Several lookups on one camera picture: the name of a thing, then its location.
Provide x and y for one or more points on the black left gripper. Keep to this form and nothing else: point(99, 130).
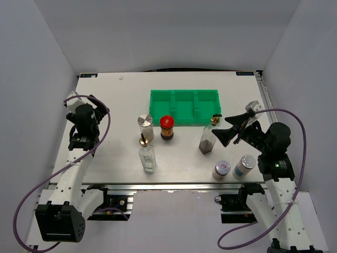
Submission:
point(103, 110)

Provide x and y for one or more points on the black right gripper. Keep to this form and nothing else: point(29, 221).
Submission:
point(225, 135)

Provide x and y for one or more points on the glass cruet with dark spice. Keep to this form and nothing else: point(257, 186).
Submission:
point(208, 139)

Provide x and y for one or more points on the clear glass cruet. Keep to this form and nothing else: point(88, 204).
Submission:
point(147, 155)

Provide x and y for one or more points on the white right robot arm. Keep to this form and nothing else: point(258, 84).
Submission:
point(282, 221)

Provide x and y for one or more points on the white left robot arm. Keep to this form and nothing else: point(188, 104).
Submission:
point(63, 217)

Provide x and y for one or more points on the blue-label white shaker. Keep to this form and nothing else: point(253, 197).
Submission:
point(246, 164)

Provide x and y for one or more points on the red-label lid small jar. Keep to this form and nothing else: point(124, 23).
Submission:
point(221, 169)

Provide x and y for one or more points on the silver-lid white powder jar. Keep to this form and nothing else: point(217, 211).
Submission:
point(145, 122)

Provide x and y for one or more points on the green three-compartment tray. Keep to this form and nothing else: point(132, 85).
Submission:
point(187, 107)

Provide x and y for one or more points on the right blue table sticker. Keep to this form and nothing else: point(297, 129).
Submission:
point(243, 73)

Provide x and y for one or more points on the red-lid dark sauce jar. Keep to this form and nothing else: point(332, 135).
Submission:
point(167, 125)

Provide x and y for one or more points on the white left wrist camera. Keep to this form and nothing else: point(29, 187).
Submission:
point(72, 104)

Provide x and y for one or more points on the aluminium side rail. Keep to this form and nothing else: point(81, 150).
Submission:
point(263, 90)

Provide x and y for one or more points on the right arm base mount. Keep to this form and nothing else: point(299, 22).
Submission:
point(234, 209)

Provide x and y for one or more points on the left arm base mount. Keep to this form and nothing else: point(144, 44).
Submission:
point(119, 199)

